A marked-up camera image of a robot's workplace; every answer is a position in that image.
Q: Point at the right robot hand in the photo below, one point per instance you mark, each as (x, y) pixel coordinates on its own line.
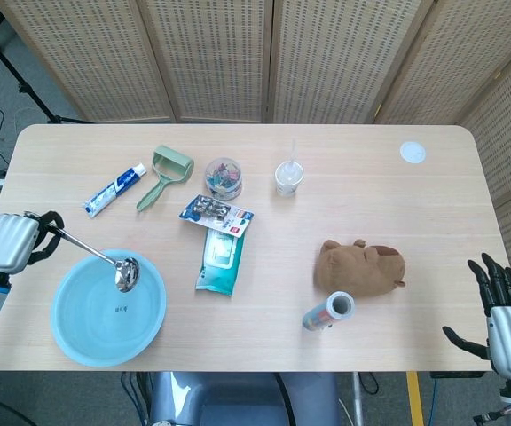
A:
(506, 330)

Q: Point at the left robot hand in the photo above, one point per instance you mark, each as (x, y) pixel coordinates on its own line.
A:
(13, 243)

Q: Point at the metal ladle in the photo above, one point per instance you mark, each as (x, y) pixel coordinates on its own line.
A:
(124, 273)

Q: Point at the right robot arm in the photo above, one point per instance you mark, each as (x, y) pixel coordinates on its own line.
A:
(510, 404)

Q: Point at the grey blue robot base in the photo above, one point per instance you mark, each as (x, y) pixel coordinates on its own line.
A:
(242, 399)

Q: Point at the light blue plastic basin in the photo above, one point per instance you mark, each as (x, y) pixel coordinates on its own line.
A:
(104, 319)

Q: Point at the blue white toothpaste tube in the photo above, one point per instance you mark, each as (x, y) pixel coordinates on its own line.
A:
(112, 189)

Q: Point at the brown plush toy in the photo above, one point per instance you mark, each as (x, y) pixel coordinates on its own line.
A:
(359, 267)

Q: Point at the green lint roller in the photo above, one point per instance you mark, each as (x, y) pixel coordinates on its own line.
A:
(166, 175)

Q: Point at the black tripod stand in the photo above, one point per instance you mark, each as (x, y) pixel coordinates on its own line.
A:
(13, 71)

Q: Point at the colourful paper roll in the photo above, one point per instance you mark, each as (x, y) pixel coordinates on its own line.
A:
(328, 311)

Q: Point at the blister pack of batteries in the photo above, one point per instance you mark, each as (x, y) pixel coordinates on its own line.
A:
(216, 214)

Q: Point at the teal wet wipes pack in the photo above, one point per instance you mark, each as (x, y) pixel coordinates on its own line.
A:
(220, 261)

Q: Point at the clear jar of binder clips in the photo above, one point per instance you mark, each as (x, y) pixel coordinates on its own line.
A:
(224, 178)

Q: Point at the clear plastic dropper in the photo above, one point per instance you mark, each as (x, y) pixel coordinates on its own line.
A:
(293, 153)

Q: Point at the woven folding screen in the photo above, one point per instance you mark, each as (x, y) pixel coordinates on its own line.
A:
(282, 57)

